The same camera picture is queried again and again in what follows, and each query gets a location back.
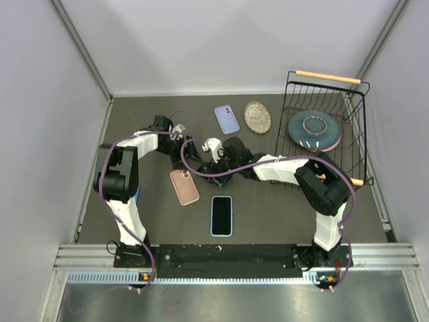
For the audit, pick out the pink plate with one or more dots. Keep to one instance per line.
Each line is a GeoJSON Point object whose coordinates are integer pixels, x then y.
{"type": "Point", "coordinates": [327, 149]}

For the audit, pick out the purple-edged black phone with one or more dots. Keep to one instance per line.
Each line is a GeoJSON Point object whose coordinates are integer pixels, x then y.
{"type": "Point", "coordinates": [221, 215]}

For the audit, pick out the blue phone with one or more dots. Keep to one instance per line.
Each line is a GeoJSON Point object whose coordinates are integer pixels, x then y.
{"type": "Point", "coordinates": [136, 197]}

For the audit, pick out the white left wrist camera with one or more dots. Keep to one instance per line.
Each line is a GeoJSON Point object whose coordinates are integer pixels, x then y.
{"type": "Point", "coordinates": [177, 131]}

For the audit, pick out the grey cable duct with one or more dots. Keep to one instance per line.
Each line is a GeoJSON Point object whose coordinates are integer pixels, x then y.
{"type": "Point", "coordinates": [141, 279]}

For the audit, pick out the black wire dish rack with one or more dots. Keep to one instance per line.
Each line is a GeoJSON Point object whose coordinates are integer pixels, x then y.
{"type": "Point", "coordinates": [344, 99]}

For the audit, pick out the blue glazed plate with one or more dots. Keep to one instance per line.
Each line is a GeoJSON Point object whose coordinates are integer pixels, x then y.
{"type": "Point", "coordinates": [313, 129]}

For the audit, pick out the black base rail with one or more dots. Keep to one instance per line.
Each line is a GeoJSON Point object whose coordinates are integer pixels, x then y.
{"type": "Point", "coordinates": [223, 261]}

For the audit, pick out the speckled oval dish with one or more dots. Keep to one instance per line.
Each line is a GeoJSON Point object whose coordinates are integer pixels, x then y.
{"type": "Point", "coordinates": [257, 117]}

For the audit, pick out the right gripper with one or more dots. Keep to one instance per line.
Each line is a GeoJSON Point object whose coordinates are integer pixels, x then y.
{"type": "Point", "coordinates": [218, 165]}

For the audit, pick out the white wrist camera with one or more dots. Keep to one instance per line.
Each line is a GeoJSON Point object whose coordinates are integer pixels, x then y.
{"type": "Point", "coordinates": [177, 131]}
{"type": "Point", "coordinates": [213, 146]}

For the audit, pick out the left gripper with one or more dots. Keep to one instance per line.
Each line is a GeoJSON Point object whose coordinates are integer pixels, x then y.
{"type": "Point", "coordinates": [177, 161]}

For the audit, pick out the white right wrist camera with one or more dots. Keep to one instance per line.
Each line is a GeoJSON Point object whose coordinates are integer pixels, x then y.
{"type": "Point", "coordinates": [213, 146]}

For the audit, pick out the light blue phone case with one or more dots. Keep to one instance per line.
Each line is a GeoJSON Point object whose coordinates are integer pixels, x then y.
{"type": "Point", "coordinates": [211, 216]}

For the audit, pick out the pink phone case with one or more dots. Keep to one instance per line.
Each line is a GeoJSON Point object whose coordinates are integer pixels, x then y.
{"type": "Point", "coordinates": [184, 186]}

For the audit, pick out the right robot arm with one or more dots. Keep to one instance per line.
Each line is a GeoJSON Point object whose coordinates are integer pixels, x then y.
{"type": "Point", "coordinates": [324, 185]}

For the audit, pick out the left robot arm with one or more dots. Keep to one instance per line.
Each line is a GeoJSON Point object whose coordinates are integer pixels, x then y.
{"type": "Point", "coordinates": [116, 179]}

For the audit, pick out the lavender phone case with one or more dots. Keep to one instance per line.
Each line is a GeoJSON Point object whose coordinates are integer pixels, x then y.
{"type": "Point", "coordinates": [226, 119]}

